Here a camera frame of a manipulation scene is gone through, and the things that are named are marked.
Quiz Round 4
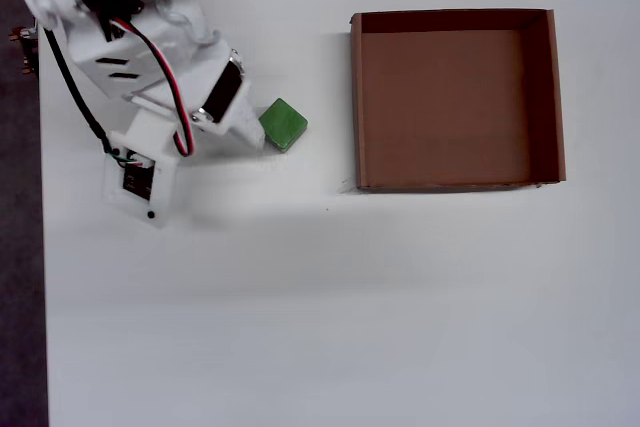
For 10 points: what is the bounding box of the black camera cable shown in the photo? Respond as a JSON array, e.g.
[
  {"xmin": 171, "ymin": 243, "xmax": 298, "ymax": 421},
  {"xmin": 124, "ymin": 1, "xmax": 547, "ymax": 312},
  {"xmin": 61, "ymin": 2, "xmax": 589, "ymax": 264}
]
[{"xmin": 8, "ymin": 0, "xmax": 117, "ymax": 157}]

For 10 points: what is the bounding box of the red black servo cable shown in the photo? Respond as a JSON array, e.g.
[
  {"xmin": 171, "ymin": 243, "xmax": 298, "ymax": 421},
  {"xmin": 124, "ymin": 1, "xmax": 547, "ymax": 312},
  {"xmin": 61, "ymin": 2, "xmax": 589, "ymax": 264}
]
[{"xmin": 109, "ymin": 16, "xmax": 197, "ymax": 159}]

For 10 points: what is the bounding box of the green cube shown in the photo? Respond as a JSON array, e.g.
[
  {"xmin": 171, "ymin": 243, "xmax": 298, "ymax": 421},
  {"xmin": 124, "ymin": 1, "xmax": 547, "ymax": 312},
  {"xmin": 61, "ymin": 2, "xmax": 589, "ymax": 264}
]
[{"xmin": 257, "ymin": 97, "xmax": 310, "ymax": 154}]

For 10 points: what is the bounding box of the small brown metal fixture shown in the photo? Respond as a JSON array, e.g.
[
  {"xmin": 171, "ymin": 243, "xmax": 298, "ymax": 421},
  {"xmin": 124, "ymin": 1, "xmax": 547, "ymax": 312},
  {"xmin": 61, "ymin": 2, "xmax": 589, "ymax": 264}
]
[{"xmin": 8, "ymin": 25, "xmax": 40, "ymax": 77}]

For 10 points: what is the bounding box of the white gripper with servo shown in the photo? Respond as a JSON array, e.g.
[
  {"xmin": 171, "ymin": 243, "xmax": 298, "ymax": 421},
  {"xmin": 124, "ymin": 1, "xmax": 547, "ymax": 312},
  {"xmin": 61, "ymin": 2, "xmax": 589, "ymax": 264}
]
[{"xmin": 64, "ymin": 0, "xmax": 267, "ymax": 152}]

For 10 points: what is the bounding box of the brown cardboard box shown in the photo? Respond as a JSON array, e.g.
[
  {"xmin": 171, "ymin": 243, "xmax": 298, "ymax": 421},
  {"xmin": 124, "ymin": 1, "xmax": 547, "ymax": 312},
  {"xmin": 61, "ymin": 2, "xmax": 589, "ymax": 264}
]
[{"xmin": 348, "ymin": 7, "xmax": 567, "ymax": 194}]

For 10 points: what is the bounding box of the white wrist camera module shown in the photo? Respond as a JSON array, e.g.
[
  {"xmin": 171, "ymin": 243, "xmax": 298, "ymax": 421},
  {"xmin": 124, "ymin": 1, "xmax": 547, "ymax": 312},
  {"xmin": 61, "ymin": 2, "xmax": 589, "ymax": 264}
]
[{"xmin": 101, "ymin": 110, "xmax": 180, "ymax": 229}]

